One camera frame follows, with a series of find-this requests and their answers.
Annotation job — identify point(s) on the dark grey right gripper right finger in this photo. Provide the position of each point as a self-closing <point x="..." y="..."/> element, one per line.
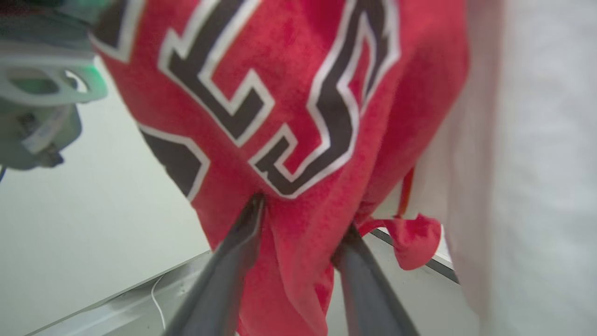
<point x="368" y="294"/>

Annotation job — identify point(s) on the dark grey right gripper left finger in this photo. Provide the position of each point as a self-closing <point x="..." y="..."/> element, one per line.
<point x="219" y="284"/>

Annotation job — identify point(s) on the white and green left gripper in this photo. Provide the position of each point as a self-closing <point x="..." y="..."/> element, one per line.
<point x="42" y="88"/>

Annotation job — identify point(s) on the red jersey with black lettering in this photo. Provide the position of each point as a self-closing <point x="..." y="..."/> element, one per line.
<point x="298" y="116"/>

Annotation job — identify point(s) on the white cloth garment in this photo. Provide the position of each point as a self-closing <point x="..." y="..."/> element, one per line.
<point x="527" y="163"/>

